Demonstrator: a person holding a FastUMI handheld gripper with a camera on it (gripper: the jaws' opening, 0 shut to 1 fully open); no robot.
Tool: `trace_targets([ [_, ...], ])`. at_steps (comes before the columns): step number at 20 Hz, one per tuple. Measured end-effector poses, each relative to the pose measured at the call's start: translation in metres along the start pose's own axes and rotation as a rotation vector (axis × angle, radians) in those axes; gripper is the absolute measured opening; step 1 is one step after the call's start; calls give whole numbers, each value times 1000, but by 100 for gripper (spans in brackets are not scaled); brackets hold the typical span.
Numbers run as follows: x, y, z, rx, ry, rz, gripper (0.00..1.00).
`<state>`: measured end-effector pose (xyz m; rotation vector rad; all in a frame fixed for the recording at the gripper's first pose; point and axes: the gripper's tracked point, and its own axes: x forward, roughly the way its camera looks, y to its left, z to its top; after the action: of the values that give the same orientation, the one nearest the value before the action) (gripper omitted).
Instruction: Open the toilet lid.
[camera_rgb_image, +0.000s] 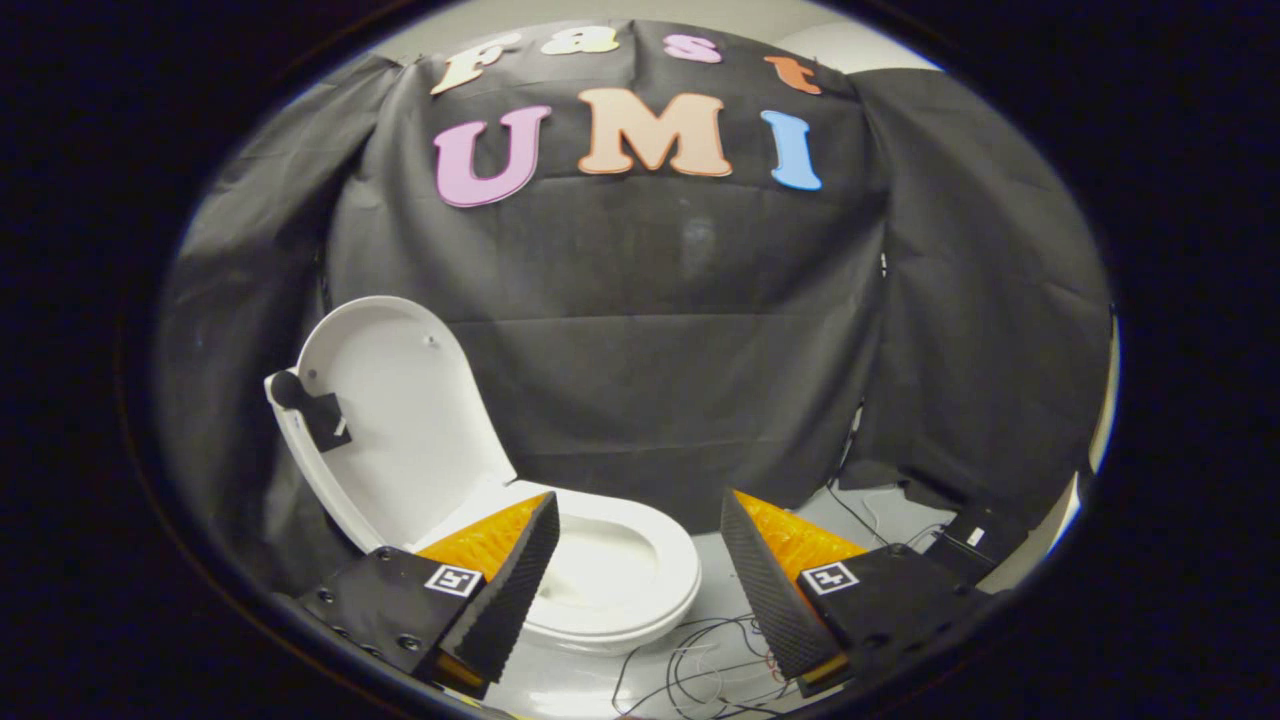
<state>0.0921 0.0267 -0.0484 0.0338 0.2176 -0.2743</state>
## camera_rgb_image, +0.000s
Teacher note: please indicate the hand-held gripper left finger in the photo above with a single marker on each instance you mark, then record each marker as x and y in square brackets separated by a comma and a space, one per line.
[515, 590]

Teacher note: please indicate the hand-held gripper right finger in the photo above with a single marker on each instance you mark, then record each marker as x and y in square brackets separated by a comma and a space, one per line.
[768, 590]

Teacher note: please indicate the black box with white label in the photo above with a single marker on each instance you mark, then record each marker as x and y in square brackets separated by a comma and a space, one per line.
[985, 540]

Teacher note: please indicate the black backdrop cloth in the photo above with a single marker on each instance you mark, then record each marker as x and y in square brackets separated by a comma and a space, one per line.
[680, 330]

